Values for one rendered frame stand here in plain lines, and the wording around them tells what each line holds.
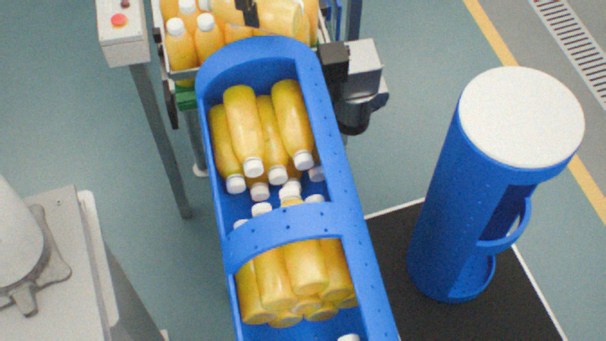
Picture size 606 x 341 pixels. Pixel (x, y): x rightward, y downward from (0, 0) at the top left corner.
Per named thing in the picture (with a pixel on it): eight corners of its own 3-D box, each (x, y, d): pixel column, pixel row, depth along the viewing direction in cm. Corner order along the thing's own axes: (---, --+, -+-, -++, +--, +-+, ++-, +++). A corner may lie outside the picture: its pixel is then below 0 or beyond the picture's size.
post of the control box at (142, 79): (181, 218, 255) (119, 41, 169) (180, 209, 257) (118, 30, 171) (192, 216, 255) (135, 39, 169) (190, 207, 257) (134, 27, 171)
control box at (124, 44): (109, 69, 164) (98, 40, 155) (104, 8, 174) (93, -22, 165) (151, 61, 165) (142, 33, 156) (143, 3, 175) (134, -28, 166)
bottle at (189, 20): (206, 43, 181) (196, -8, 165) (215, 61, 178) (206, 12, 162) (180, 51, 180) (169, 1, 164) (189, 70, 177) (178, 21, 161)
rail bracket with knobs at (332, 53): (314, 91, 173) (315, 66, 164) (308, 69, 177) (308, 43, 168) (352, 85, 174) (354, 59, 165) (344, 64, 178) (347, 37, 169)
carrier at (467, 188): (393, 283, 226) (476, 317, 220) (439, 142, 150) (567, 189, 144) (422, 214, 239) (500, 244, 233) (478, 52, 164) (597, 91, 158)
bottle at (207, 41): (221, 87, 174) (212, 38, 158) (197, 78, 175) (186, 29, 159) (233, 67, 177) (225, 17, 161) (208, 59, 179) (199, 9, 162)
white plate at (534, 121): (443, 139, 149) (442, 142, 151) (568, 184, 144) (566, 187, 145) (480, 50, 162) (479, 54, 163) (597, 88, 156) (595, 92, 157)
